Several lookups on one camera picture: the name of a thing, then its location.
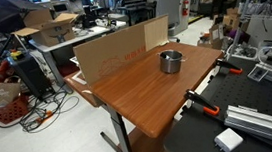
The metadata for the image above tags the silver metal pot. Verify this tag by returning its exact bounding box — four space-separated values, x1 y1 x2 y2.
156 47 189 76

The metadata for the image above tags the wooden table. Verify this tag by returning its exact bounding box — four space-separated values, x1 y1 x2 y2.
84 37 235 152

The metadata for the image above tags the brown cardboard sheet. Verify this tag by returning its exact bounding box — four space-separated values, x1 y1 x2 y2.
70 14 175 88

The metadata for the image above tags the white desk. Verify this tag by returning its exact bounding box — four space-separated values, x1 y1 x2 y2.
26 20 134 91

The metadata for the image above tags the black orange spring clamp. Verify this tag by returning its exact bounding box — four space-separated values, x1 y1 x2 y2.
183 86 221 119
215 56 244 77

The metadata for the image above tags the grey office chair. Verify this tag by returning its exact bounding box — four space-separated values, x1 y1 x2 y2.
154 0 190 45

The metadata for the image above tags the red fire extinguisher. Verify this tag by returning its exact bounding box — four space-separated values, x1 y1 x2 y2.
180 0 191 17

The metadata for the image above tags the open cardboard shipping box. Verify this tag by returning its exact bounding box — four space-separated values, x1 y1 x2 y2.
8 4 83 52

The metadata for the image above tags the black perforated breadboard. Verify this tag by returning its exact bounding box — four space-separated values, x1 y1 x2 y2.
155 52 272 152

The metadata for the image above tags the white power adapter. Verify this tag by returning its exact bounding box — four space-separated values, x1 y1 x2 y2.
212 126 246 152

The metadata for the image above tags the small brown cardboard box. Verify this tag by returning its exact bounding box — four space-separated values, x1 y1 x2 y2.
221 6 250 31

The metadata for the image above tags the yellow red emergency stop button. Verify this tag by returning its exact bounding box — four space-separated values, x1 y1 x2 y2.
8 48 26 62

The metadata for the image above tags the red plastic basket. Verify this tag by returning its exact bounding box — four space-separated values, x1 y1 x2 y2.
0 94 32 126

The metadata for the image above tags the grey metal pole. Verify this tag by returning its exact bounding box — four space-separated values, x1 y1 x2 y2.
223 0 271 61

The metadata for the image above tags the black photo umbrella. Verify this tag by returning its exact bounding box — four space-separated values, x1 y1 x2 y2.
0 0 50 35

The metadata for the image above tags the black floor cable bundle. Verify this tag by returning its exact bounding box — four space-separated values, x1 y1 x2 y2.
0 88 84 137

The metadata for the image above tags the small aluminium bracket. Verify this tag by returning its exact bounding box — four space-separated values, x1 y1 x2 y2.
246 64 271 83

